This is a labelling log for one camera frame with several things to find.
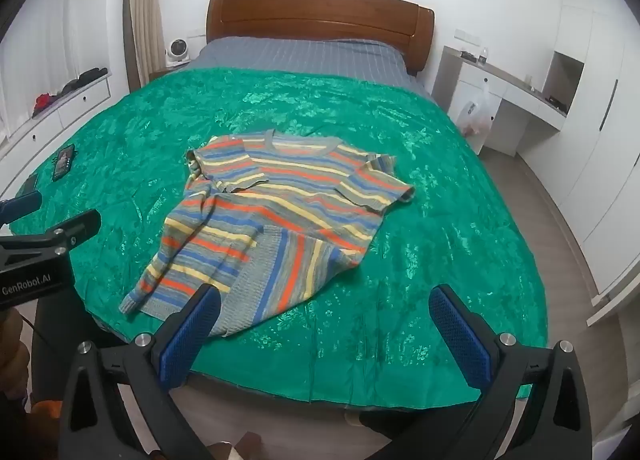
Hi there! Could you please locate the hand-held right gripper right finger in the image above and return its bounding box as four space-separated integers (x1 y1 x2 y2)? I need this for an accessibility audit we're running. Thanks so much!
429 283 593 460

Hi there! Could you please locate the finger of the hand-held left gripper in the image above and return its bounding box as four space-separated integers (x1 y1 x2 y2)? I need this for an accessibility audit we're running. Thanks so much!
0 209 103 263
0 191 44 227

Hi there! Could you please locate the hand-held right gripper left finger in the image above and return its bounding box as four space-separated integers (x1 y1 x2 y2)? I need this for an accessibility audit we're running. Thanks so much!
59 283 222 460

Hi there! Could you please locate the striped knit sweater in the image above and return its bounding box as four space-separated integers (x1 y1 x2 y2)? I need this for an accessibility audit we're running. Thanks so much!
119 130 417 338

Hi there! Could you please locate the person's left forearm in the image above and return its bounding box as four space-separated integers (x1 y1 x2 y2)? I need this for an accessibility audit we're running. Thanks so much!
0 311 31 401

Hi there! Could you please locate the dark clothes pile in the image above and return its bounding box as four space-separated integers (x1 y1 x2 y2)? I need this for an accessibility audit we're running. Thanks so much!
60 67 108 96

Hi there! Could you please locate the black smartphone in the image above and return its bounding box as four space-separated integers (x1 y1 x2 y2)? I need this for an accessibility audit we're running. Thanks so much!
51 143 76 182

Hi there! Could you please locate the red cloth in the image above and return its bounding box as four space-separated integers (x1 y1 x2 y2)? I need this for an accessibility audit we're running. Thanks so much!
32 92 61 116

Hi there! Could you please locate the white drawer cabinet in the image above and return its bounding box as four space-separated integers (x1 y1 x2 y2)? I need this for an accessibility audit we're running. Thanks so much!
0 72 113 191

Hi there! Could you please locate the green satin blanket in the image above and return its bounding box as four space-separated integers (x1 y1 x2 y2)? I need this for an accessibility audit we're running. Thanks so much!
0 67 548 406

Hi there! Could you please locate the white sheer curtain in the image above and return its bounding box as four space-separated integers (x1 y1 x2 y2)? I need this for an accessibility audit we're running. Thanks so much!
0 0 126 141

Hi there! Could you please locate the white plastic bag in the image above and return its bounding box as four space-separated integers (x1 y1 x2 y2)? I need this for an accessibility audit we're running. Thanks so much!
457 82 493 137

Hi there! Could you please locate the beige curtain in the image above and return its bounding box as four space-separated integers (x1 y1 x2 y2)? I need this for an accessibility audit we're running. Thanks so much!
124 0 166 93

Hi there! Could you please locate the white desk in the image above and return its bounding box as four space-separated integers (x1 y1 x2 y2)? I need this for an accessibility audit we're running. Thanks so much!
431 45 568 156

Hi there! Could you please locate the white wardrobe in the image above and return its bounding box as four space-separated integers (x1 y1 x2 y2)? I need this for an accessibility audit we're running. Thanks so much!
515 0 640 326

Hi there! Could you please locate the bed with grey striped sheet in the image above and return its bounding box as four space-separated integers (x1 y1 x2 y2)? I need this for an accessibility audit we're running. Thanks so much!
192 37 426 91

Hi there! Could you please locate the brown wooden headboard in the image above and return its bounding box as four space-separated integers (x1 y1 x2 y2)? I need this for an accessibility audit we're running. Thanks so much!
206 0 436 76

